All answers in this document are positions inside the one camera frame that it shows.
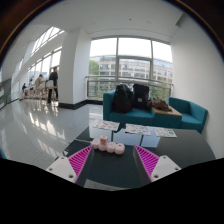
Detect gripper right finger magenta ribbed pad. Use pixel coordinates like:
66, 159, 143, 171
133, 145, 180, 185

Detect teal sofa section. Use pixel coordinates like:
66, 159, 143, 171
152, 96, 209, 134
102, 88, 156, 128

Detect person standing in black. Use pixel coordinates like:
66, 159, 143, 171
48, 67, 58, 103

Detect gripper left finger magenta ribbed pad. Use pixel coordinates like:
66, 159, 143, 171
47, 145, 93, 183

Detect printed paper sheet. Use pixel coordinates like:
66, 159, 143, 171
155, 128, 176, 138
93, 120, 119, 131
125, 124, 151, 136

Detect black backpack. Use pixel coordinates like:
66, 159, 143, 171
133, 84, 149, 109
112, 84, 133, 113

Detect long wooden counter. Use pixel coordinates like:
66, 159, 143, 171
23, 86, 57, 101

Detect printed paper sheet right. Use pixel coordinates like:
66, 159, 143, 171
155, 128, 176, 138

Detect brown bag on table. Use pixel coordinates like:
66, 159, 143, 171
152, 98, 170, 111

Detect black backpack right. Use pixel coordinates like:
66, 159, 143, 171
133, 84, 149, 109

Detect seated person in beige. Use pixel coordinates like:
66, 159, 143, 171
35, 74, 44, 89

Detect printed paper sheet left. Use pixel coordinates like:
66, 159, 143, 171
93, 120, 119, 131

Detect pink charger plug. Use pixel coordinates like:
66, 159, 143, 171
99, 135, 108, 151

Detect teal sofa right section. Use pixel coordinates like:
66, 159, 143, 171
152, 96, 209, 134

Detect teal sofa left section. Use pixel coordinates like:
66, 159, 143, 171
102, 88, 156, 128

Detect black backpack left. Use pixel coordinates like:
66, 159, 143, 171
112, 84, 133, 113

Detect printed paper sheet middle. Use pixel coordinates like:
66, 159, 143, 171
125, 124, 151, 136

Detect metal window railing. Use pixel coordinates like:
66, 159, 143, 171
86, 75, 173, 100

